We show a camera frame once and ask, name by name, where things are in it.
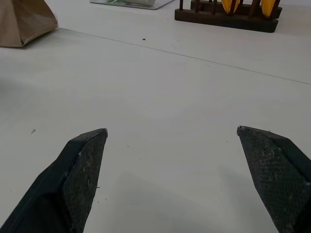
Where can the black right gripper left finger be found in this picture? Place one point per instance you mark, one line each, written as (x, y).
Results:
(73, 184)

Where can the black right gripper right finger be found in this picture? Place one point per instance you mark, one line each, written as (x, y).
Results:
(279, 174)

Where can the brown paper bag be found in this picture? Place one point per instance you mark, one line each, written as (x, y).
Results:
(22, 21)

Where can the dark wooden dish rack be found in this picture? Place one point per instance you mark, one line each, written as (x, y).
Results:
(226, 21)

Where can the yellow plate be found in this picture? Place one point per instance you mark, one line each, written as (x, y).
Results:
(267, 8)
(229, 6)

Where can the clear plastic container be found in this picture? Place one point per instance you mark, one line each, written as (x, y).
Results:
(150, 5)

